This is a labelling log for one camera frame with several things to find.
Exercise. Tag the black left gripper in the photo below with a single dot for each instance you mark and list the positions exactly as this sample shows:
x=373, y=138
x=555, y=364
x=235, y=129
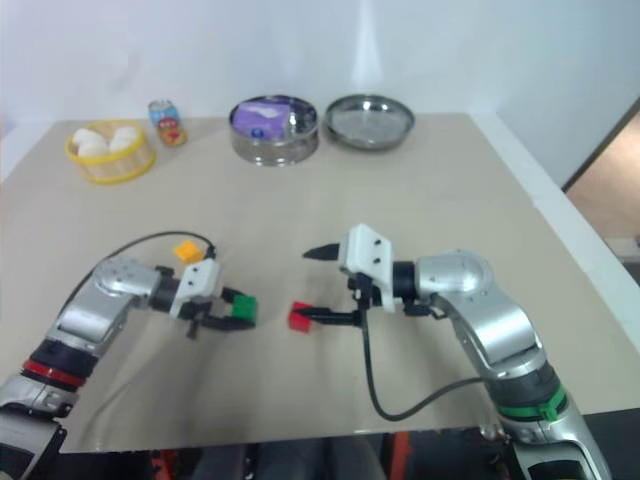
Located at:
x=196, y=314

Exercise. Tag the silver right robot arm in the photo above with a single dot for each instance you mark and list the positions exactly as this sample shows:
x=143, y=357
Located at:
x=480, y=320

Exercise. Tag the dark door frame strip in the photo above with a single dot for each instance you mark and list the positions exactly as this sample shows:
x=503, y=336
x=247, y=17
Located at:
x=600, y=150

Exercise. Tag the round steel container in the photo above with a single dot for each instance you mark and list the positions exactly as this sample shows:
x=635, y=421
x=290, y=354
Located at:
x=272, y=147

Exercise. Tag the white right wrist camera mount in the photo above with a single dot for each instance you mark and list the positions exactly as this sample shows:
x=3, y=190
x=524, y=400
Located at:
x=367, y=260

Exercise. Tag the shallow steel dish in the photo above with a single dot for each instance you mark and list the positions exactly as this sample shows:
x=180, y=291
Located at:
x=370, y=125

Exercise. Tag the green cube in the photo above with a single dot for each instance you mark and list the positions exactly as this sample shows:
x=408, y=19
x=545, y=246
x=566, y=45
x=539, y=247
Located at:
x=245, y=307

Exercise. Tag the yellow steamer basket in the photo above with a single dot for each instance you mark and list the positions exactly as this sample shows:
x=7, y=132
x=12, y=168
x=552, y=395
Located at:
x=117, y=167

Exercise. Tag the red cube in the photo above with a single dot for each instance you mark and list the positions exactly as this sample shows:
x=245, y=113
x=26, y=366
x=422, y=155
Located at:
x=299, y=321

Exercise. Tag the red and black frame part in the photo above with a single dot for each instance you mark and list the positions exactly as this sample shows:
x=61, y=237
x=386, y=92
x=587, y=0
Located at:
x=399, y=457
x=162, y=465

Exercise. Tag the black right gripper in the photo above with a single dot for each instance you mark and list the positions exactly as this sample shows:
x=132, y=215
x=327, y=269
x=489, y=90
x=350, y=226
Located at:
x=364, y=292

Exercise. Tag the printed drink can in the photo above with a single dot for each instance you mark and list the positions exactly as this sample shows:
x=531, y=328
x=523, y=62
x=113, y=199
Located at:
x=169, y=125

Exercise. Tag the purple tissue pack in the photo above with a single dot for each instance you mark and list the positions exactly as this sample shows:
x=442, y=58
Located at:
x=262, y=119

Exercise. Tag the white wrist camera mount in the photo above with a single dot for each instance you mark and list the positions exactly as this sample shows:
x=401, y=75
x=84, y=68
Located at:
x=199, y=282
x=367, y=260

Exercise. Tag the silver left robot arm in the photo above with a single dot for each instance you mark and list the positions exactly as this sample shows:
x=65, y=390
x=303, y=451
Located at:
x=85, y=320

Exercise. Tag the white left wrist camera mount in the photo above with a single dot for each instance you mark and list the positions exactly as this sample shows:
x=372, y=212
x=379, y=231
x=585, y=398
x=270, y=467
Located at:
x=199, y=282

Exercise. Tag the orange cube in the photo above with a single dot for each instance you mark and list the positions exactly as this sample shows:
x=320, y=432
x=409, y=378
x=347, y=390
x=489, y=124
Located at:
x=187, y=251

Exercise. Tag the white steamed bun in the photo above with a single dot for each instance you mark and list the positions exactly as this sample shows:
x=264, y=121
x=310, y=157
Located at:
x=124, y=137
x=84, y=136

